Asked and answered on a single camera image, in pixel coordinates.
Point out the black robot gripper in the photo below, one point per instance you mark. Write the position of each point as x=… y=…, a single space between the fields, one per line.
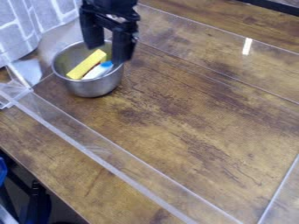
x=116 y=16

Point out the yellow butter block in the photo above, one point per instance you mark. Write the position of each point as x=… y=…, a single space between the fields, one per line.
x=86 y=64

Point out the white blue tube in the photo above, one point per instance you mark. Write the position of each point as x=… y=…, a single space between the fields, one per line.
x=98 y=70

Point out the stainless steel bowl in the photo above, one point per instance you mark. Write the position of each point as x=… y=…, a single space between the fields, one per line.
x=85 y=88

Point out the grey brick pattern cloth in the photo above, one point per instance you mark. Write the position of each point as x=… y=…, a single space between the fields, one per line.
x=25 y=19

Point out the blue object under table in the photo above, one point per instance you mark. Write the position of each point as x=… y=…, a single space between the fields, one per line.
x=2 y=171

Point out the black table leg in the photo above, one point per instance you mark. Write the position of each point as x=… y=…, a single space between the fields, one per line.
x=40 y=205

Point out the clear acrylic barrier frame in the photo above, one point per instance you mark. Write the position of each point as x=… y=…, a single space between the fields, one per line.
x=192 y=144

